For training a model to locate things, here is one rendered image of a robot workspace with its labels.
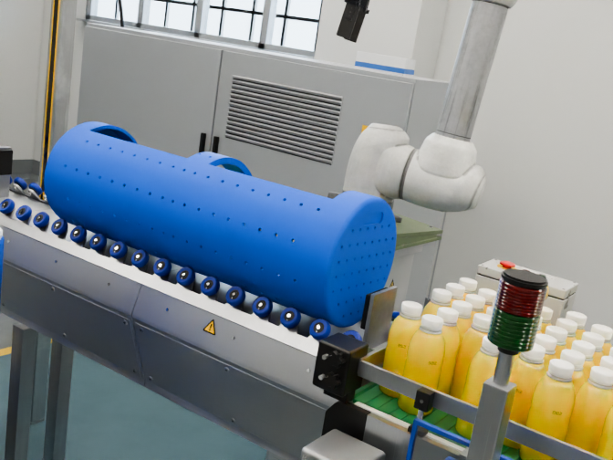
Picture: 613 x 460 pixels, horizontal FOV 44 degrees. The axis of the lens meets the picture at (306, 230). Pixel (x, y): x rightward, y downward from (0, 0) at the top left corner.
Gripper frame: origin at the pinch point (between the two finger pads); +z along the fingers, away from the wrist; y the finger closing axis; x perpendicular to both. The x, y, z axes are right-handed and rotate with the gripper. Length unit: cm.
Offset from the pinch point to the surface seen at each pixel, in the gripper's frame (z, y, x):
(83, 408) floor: 166, 94, 65
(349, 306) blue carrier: 52, -18, -21
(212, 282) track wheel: 61, -11, 10
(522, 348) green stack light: 33, -69, -45
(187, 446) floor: 158, 84, 19
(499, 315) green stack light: 30, -69, -40
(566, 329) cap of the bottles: 39, -25, -61
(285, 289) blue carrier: 53, -22, -7
